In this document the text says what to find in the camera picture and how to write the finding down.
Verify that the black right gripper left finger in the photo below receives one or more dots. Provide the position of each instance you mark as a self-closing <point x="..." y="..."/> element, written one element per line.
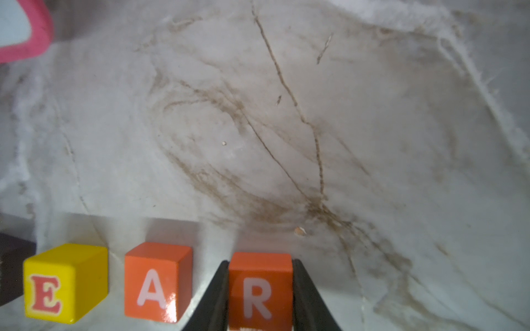
<point x="211" y="313"/>

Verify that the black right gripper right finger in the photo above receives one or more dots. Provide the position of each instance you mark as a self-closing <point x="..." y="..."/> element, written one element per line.
<point x="309" y="310"/>

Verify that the orange R block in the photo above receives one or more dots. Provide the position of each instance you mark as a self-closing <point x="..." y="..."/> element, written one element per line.
<point x="260" y="291"/>

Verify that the orange A block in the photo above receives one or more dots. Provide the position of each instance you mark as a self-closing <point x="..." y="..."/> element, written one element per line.
<point x="158" y="282"/>

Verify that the yellow E block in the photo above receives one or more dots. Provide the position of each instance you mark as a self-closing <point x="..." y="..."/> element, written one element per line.
<point x="65" y="283"/>

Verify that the dark brown P block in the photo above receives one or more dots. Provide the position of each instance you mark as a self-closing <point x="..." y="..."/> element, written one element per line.
<point x="14" y="251"/>

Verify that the pink framed whiteboard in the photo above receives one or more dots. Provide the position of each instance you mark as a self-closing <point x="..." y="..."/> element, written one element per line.
<point x="27" y="29"/>

